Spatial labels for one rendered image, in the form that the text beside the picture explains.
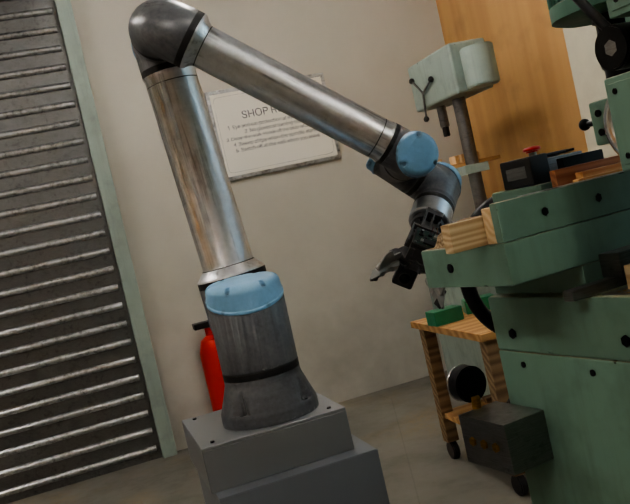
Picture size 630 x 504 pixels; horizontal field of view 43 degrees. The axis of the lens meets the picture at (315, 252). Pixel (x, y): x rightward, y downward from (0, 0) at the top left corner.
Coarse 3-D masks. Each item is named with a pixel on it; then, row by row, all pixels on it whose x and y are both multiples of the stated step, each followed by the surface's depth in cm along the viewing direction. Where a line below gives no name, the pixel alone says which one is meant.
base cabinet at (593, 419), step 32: (512, 352) 129; (512, 384) 131; (544, 384) 124; (576, 384) 117; (608, 384) 111; (576, 416) 119; (608, 416) 113; (576, 448) 120; (608, 448) 114; (544, 480) 129; (576, 480) 122; (608, 480) 116
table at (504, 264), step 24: (624, 216) 117; (528, 240) 110; (552, 240) 112; (576, 240) 113; (600, 240) 115; (624, 240) 117; (432, 264) 125; (456, 264) 119; (480, 264) 114; (504, 264) 109; (528, 264) 110; (552, 264) 111; (576, 264) 113
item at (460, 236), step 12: (480, 216) 112; (444, 228) 110; (456, 228) 109; (468, 228) 110; (480, 228) 111; (444, 240) 110; (456, 240) 109; (468, 240) 110; (480, 240) 111; (456, 252) 109
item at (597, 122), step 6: (594, 102) 127; (600, 102) 126; (594, 108) 127; (600, 108) 126; (594, 114) 127; (600, 114) 126; (594, 120) 127; (600, 120) 126; (594, 126) 128; (600, 126) 127; (594, 132) 128; (600, 132) 126; (600, 138) 127; (606, 138) 126; (600, 144) 128
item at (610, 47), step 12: (576, 0) 111; (588, 12) 109; (600, 24) 108; (612, 24) 104; (624, 24) 104; (600, 36) 106; (612, 36) 104; (624, 36) 103; (600, 48) 107; (612, 48) 105; (624, 48) 103; (600, 60) 107; (612, 60) 105; (624, 60) 104
